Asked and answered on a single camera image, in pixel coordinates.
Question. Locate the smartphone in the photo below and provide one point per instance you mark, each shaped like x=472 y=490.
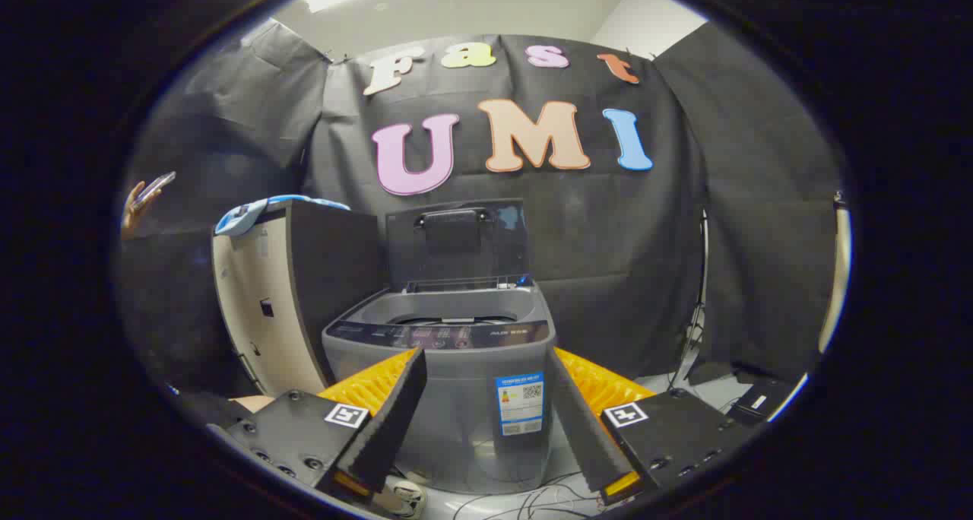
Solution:
x=156 y=185

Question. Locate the grey washing machine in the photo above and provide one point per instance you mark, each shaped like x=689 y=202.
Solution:
x=464 y=406

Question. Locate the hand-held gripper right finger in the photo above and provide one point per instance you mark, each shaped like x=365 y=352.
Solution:
x=581 y=421

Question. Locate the light blue shirt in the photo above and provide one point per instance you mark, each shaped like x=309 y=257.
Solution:
x=242 y=217

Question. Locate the beige cabinet with black top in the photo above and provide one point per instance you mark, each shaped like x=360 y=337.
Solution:
x=258 y=307

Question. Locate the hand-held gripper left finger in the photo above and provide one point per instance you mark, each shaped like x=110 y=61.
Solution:
x=395 y=421

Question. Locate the black light stand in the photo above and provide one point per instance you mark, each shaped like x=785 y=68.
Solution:
x=699 y=292

